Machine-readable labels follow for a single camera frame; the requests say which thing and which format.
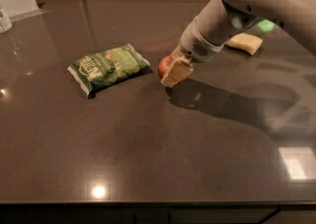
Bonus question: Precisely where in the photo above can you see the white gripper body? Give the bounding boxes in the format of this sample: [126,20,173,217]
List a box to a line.
[171,19,223,63]

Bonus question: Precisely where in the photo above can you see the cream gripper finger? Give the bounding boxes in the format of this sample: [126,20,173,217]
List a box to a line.
[161,58,194,88]

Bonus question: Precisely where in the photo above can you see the red apple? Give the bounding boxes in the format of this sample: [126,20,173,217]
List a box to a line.
[158,55,173,78]

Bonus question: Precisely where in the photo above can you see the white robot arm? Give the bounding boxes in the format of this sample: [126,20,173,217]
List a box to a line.
[158,0,316,88]

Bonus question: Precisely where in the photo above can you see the green jalapeno chip bag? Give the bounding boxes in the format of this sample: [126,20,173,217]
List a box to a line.
[67,43,150,96]

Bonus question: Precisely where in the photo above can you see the yellow sponge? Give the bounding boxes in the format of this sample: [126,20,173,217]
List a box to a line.
[226,34,263,55]

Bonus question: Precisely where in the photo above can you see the white container with label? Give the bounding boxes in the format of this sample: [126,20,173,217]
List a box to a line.
[0,6,13,34]

